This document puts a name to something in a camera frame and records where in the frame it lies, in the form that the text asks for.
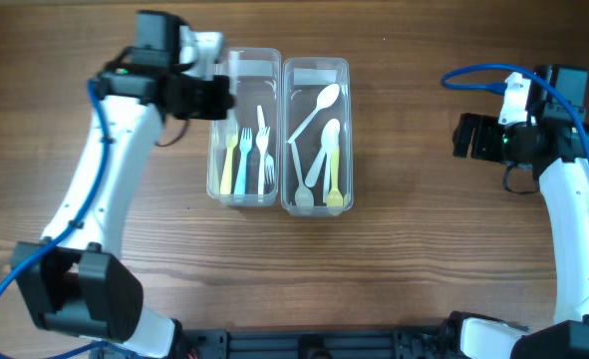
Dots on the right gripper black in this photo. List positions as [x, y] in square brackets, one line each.
[473, 136]

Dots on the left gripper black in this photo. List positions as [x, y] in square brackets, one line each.
[214, 98]

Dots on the yellow plastic fork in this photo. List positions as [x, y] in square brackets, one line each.
[231, 142]

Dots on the light blue plastic fork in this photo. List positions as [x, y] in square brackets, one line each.
[245, 147]

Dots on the white fork tines up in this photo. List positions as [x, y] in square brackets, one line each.
[262, 141]

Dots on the white fork container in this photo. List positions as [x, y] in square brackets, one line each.
[270, 169]

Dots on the white slim plastic spoon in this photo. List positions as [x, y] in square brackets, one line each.
[303, 195]

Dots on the yellow plastic spoon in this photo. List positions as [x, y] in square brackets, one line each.
[335, 199]

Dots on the white plastic fork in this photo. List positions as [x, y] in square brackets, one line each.
[233, 74]

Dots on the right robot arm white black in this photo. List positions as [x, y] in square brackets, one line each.
[541, 127]

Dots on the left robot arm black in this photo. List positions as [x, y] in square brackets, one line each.
[72, 280]

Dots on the left clear plastic container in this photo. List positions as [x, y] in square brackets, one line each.
[259, 83]

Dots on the clear plastic container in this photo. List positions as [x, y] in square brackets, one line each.
[259, 83]
[303, 79]

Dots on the right clear plastic container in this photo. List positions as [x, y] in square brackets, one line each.
[303, 79]

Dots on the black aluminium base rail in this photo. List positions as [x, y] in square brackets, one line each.
[400, 343]

